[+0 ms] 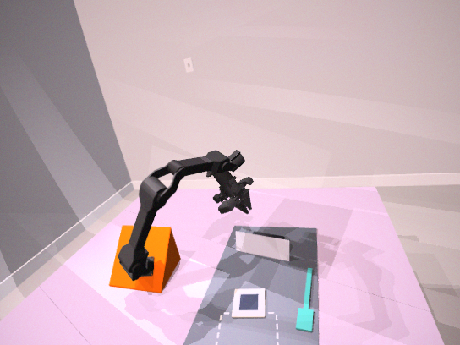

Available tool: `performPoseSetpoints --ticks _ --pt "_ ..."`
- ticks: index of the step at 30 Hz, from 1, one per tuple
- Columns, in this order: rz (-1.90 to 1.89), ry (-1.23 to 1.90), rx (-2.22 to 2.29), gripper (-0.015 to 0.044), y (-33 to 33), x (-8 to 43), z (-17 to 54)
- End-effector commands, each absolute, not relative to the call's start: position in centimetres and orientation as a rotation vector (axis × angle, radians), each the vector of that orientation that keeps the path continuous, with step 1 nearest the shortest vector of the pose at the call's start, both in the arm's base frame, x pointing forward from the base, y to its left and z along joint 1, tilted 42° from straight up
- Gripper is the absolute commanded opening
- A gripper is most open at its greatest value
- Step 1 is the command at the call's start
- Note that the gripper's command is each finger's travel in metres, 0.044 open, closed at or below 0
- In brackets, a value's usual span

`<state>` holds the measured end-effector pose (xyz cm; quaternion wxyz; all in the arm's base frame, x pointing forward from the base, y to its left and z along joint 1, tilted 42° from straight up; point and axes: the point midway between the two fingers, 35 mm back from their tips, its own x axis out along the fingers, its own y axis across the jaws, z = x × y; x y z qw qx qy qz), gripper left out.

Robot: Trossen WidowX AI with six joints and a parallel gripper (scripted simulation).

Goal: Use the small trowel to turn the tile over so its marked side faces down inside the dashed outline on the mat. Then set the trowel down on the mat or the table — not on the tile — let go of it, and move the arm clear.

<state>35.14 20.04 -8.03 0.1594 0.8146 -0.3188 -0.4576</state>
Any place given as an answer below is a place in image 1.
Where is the turquoise small trowel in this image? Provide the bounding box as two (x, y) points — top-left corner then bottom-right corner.
(296, 268), (314, 332)

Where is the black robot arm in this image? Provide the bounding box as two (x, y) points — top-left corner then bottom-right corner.
(118, 150), (245, 282)

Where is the white square tile with dark blue square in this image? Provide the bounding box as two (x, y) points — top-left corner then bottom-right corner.
(232, 289), (266, 317)

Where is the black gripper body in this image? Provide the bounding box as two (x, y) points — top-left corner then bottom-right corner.
(218, 175), (254, 214)

